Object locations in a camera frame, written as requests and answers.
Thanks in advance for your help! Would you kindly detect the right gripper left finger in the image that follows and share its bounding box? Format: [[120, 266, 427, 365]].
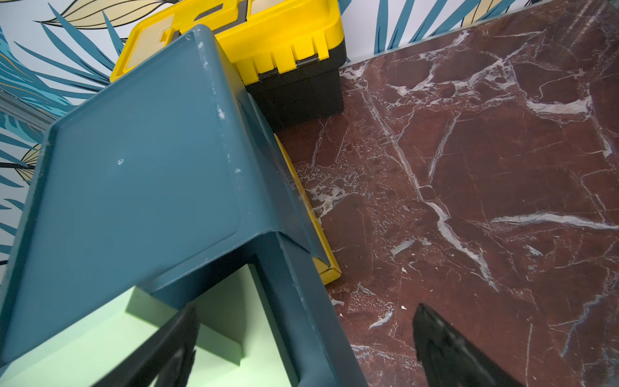
[[95, 304, 199, 387]]

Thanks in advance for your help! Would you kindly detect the yellow black toolbox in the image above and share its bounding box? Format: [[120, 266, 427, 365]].
[[111, 0, 347, 130]]

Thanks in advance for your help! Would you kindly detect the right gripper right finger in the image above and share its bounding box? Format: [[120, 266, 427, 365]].
[[412, 303, 522, 387]]

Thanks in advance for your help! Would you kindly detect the teal yellow drawer cabinet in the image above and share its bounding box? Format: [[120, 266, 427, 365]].
[[1, 26, 366, 386]]

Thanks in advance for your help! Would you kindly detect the green sticky note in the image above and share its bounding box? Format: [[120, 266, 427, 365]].
[[115, 265, 295, 386], [1, 301, 243, 386]]

